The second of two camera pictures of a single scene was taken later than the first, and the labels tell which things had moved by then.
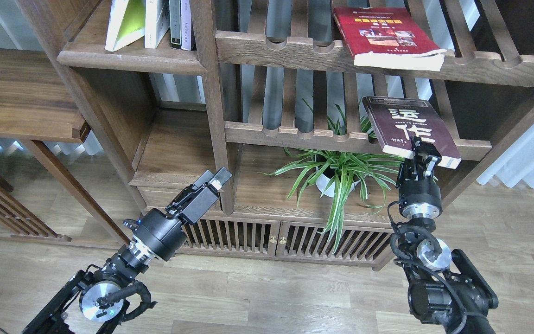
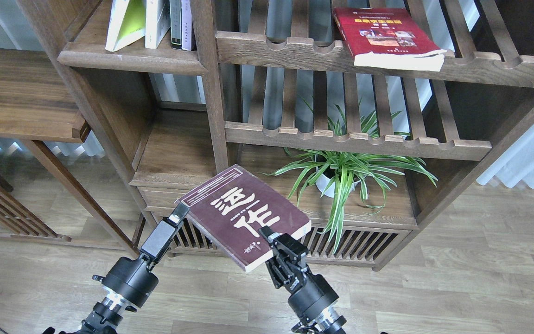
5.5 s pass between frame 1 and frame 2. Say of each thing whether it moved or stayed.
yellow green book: stayed
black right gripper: moved
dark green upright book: stayed
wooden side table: stayed
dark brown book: moved
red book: stayed
